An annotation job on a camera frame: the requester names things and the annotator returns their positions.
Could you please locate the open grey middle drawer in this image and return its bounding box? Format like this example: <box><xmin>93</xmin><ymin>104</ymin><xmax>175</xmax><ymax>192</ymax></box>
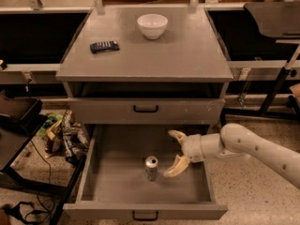
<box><xmin>64</xmin><ymin>125</ymin><xmax>228</xmax><ymax>221</ymax></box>

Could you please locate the black cable on floor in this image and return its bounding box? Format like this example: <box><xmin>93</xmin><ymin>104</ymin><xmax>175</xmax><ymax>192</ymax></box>
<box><xmin>3</xmin><ymin>127</ymin><xmax>57</xmax><ymax>225</ymax></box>

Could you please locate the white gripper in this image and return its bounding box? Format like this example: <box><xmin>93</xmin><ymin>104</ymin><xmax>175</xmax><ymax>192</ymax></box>
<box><xmin>163</xmin><ymin>130</ymin><xmax>204</xmax><ymax>178</ymax></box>

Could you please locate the grey drawer cabinet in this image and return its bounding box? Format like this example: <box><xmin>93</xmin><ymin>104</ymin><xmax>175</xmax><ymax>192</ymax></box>
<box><xmin>56</xmin><ymin>6</ymin><xmax>233</xmax><ymax>135</ymax></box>

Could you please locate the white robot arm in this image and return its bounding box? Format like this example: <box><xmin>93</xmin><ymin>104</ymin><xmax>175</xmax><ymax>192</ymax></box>
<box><xmin>164</xmin><ymin>123</ymin><xmax>300</xmax><ymax>188</ymax></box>

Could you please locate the silver redbull can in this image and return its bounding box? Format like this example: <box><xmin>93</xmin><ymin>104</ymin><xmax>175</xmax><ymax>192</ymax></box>
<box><xmin>144</xmin><ymin>156</ymin><xmax>158</xmax><ymax>181</ymax></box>

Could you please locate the black table on left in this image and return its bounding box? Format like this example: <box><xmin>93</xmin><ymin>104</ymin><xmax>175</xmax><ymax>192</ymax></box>
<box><xmin>0</xmin><ymin>90</ymin><xmax>86</xmax><ymax>225</ymax></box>

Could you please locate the closed grey top drawer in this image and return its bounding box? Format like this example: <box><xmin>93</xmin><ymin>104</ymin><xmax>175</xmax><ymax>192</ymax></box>
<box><xmin>68</xmin><ymin>97</ymin><xmax>225</xmax><ymax>125</ymax></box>

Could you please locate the pile of snack bags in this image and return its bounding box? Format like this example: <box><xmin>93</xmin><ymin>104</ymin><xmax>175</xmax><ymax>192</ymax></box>
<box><xmin>38</xmin><ymin>110</ymin><xmax>89</xmax><ymax>166</ymax></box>

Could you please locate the dark snack bar packet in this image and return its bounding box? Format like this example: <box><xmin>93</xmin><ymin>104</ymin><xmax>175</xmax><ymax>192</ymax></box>
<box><xmin>90</xmin><ymin>40</ymin><xmax>120</xmax><ymax>53</ymax></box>

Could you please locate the white ceramic bowl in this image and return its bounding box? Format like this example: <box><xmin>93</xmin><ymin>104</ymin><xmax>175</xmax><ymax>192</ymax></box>
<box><xmin>137</xmin><ymin>14</ymin><xmax>169</xmax><ymax>39</ymax></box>

